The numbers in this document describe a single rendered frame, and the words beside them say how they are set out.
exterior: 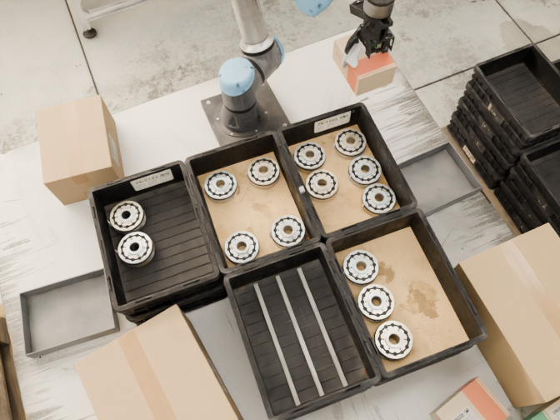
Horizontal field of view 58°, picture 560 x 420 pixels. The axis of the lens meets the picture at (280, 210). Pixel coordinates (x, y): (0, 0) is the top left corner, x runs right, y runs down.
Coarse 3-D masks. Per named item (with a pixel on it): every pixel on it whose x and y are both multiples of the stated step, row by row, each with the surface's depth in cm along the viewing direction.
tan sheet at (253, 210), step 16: (240, 176) 161; (240, 192) 159; (256, 192) 159; (272, 192) 159; (288, 192) 158; (208, 208) 157; (224, 208) 157; (240, 208) 157; (256, 208) 156; (272, 208) 156; (288, 208) 156; (224, 224) 154; (240, 224) 154; (256, 224) 154; (224, 240) 152; (304, 240) 151; (224, 256) 150
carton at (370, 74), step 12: (348, 36) 147; (336, 48) 148; (336, 60) 151; (360, 60) 143; (372, 60) 143; (384, 60) 143; (348, 72) 146; (360, 72) 141; (372, 72) 141; (384, 72) 143; (360, 84) 143; (372, 84) 145; (384, 84) 148
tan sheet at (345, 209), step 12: (336, 132) 168; (324, 144) 166; (336, 156) 164; (372, 156) 163; (324, 168) 162; (336, 168) 162; (348, 180) 160; (384, 180) 159; (348, 192) 158; (360, 192) 158; (324, 204) 156; (336, 204) 156; (348, 204) 156; (360, 204) 156; (396, 204) 156; (324, 216) 155; (336, 216) 155; (348, 216) 154; (360, 216) 154; (324, 228) 153; (336, 228) 153
